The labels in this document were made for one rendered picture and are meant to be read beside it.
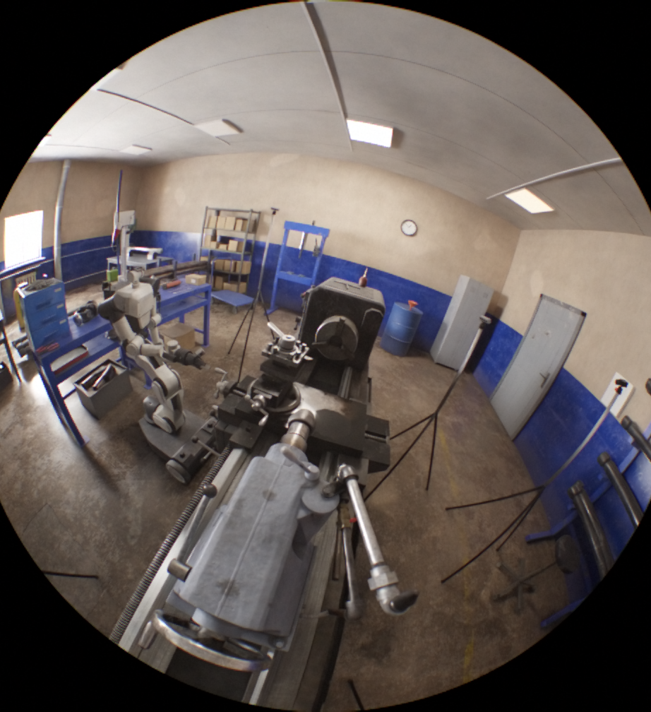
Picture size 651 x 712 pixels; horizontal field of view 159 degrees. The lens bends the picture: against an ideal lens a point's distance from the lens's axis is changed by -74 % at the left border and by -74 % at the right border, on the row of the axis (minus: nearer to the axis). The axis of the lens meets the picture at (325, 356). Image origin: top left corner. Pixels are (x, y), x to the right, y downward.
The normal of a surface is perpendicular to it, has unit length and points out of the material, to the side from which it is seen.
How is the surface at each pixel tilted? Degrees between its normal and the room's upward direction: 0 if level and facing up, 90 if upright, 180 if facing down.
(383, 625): 0
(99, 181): 90
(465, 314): 90
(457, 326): 90
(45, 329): 90
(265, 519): 0
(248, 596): 0
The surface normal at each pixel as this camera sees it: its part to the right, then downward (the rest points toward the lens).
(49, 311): 0.95, 0.29
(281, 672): 0.24, -0.86
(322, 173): -0.19, 0.42
